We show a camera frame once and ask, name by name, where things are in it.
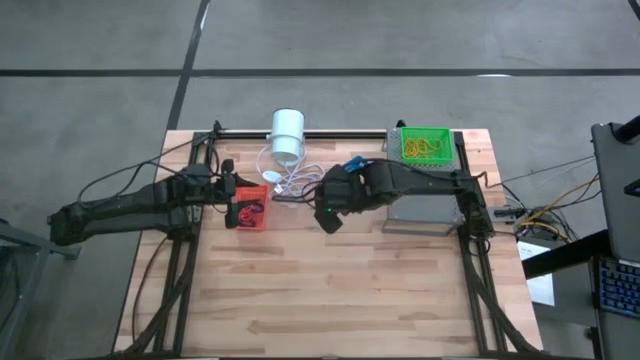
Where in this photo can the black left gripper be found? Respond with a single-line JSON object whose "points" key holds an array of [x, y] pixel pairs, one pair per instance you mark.
{"points": [[230, 195]]}

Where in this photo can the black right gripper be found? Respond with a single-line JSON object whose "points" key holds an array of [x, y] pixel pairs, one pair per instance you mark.
{"points": [[340, 197]]}

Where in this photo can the blue plastic basket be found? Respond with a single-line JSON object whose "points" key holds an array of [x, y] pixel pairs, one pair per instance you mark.
{"points": [[356, 164]]}

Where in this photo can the orange plastic basket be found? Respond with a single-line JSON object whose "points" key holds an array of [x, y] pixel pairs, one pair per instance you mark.
{"points": [[262, 220]]}

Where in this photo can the green plastic basket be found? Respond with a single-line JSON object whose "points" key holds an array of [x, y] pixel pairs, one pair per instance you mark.
{"points": [[403, 150]]}

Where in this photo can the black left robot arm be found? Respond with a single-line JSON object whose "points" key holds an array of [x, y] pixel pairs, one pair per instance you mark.
{"points": [[125, 212]]}

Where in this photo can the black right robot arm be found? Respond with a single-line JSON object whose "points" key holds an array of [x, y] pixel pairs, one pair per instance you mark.
{"points": [[430, 182]]}

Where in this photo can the clear plastic bag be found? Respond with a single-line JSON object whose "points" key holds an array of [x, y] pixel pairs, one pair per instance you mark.
{"points": [[271, 176]]}

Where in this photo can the white cylindrical appliance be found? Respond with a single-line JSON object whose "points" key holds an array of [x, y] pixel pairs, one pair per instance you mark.
{"points": [[288, 135]]}

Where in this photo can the grey perforated metal shelf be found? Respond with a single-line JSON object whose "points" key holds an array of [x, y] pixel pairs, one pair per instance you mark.
{"points": [[425, 212]]}

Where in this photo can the grey usb hub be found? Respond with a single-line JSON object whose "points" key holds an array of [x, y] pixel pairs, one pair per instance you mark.
{"points": [[507, 213]]}

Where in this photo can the grey metal stand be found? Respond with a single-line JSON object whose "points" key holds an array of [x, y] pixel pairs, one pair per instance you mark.
{"points": [[30, 240]]}

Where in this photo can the white paper sheet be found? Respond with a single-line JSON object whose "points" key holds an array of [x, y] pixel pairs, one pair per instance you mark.
{"points": [[542, 292]]}

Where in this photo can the black side bar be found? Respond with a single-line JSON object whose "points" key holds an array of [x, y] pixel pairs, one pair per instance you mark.
{"points": [[565, 255]]}

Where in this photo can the dark grey monitor panel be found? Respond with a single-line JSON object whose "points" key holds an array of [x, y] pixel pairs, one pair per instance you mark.
{"points": [[615, 200]]}

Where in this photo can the backlit black keyboard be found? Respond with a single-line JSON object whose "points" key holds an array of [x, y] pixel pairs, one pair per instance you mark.
{"points": [[622, 287]]}

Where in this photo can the black aluminium rig frame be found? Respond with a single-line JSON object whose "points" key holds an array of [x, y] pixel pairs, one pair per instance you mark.
{"points": [[340, 135]]}

